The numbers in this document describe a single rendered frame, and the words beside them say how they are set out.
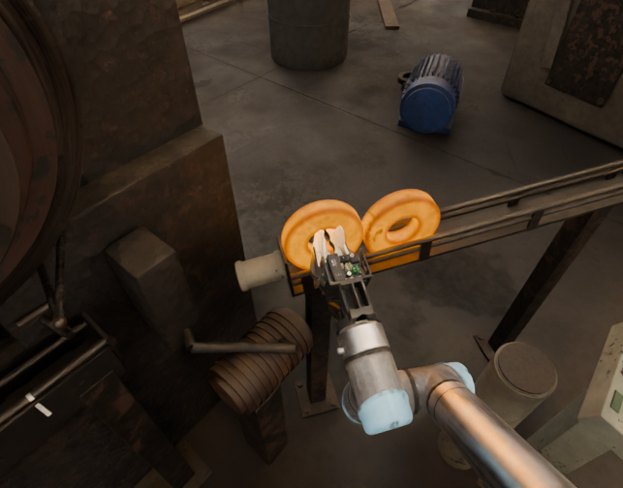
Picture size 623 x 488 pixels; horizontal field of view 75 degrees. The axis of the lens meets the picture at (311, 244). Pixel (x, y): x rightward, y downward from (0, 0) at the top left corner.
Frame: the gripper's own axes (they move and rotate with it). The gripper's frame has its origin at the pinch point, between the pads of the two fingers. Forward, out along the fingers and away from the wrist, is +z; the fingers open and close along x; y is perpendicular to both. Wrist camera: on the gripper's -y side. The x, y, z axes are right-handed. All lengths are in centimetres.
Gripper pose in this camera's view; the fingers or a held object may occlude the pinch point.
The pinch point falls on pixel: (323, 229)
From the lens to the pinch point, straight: 75.7
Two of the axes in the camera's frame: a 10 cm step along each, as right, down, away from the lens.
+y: 0.7, -4.8, -8.8
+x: -9.6, 1.9, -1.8
